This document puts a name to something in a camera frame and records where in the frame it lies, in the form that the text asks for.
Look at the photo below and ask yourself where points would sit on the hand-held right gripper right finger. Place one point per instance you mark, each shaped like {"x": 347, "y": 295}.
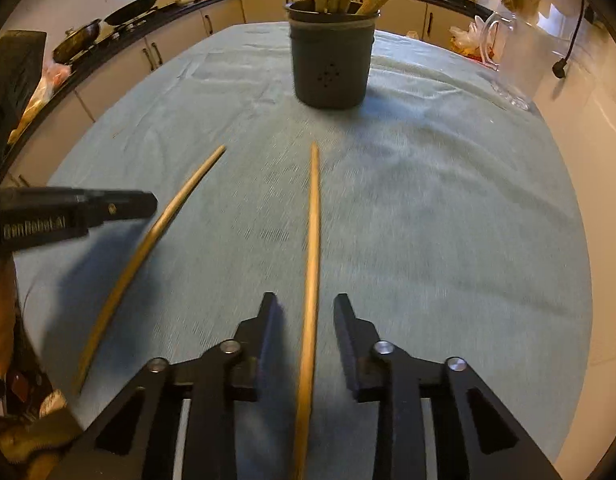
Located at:
{"x": 348, "y": 340}

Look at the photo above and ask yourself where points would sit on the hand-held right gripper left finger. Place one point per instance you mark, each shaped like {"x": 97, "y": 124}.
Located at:
{"x": 268, "y": 340}

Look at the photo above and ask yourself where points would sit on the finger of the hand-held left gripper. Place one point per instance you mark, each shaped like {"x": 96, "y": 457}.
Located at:
{"x": 113, "y": 207}

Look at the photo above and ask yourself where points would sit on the wooden chopstick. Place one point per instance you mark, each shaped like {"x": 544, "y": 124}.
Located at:
{"x": 313, "y": 260}
{"x": 153, "y": 240}

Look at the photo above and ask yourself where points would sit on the grey chopstick holder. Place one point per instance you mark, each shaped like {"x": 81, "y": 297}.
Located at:
{"x": 333, "y": 60}

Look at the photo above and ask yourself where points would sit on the red white bag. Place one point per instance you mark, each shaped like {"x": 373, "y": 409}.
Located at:
{"x": 53, "y": 76}

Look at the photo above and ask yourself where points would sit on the steel pot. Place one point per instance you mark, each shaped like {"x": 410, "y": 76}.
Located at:
{"x": 75, "y": 40}

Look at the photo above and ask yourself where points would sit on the black wok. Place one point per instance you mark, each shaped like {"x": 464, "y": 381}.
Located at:
{"x": 133, "y": 8}

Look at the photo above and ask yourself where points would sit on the blue towel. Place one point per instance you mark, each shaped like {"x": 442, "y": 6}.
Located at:
{"x": 438, "y": 210}

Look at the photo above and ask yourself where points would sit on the white bowl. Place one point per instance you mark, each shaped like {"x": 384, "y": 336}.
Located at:
{"x": 186, "y": 0}

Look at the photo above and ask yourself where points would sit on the glass pitcher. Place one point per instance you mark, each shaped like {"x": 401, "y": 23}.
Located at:
{"x": 518, "y": 55}

